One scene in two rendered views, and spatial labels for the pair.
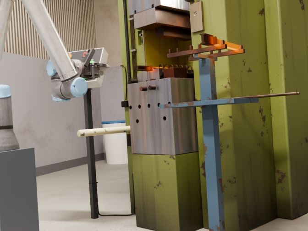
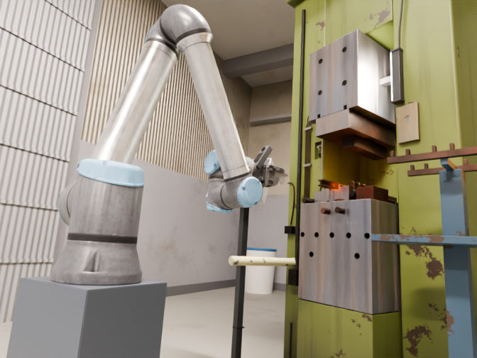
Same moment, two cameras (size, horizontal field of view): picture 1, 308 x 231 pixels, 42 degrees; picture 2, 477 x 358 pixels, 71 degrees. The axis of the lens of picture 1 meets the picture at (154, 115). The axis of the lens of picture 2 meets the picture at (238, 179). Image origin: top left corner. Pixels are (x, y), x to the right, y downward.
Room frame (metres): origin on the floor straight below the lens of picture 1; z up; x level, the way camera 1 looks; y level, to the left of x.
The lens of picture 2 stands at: (0.87, 0.25, 0.70)
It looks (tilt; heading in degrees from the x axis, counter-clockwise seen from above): 11 degrees up; 8
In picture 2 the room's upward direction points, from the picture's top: 4 degrees clockwise
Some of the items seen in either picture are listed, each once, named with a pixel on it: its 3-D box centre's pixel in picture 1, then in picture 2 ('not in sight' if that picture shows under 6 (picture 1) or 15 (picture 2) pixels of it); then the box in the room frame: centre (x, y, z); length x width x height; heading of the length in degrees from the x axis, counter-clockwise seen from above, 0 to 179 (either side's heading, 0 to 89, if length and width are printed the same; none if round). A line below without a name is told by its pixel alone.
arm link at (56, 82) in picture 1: (62, 89); (221, 194); (2.02, 0.46, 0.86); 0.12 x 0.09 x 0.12; 43
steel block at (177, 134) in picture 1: (180, 115); (368, 253); (2.61, -0.17, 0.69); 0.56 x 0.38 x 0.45; 134
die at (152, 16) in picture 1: (167, 22); (356, 133); (2.64, -0.13, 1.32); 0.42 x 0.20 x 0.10; 134
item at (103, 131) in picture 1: (106, 131); (265, 261); (2.68, 0.33, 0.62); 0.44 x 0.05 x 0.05; 134
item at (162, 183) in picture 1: (184, 185); (369, 356); (2.61, -0.17, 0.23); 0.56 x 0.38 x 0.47; 134
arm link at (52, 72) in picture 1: (60, 68); (223, 165); (2.03, 0.46, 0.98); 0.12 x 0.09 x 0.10; 134
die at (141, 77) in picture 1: (170, 76); (356, 200); (2.64, -0.13, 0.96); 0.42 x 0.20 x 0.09; 134
